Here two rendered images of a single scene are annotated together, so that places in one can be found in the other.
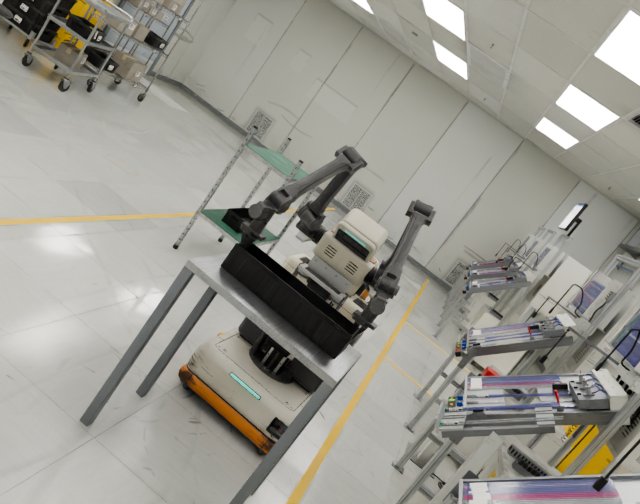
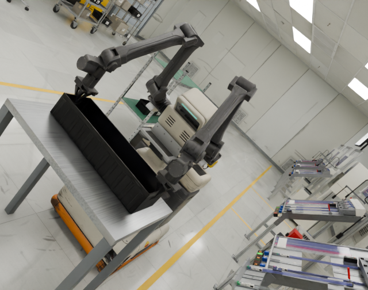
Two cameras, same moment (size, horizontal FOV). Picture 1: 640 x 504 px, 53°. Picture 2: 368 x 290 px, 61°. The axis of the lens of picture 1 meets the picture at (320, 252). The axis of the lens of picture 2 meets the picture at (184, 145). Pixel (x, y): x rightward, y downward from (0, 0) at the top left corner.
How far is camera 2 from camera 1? 130 cm
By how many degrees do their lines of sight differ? 7
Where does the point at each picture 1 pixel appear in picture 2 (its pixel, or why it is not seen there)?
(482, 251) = (305, 154)
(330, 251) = (170, 121)
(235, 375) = not seen: hidden behind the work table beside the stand
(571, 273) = (359, 173)
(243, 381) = not seen: hidden behind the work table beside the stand
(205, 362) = (68, 194)
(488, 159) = (316, 102)
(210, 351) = not seen: hidden behind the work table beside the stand
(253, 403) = (96, 232)
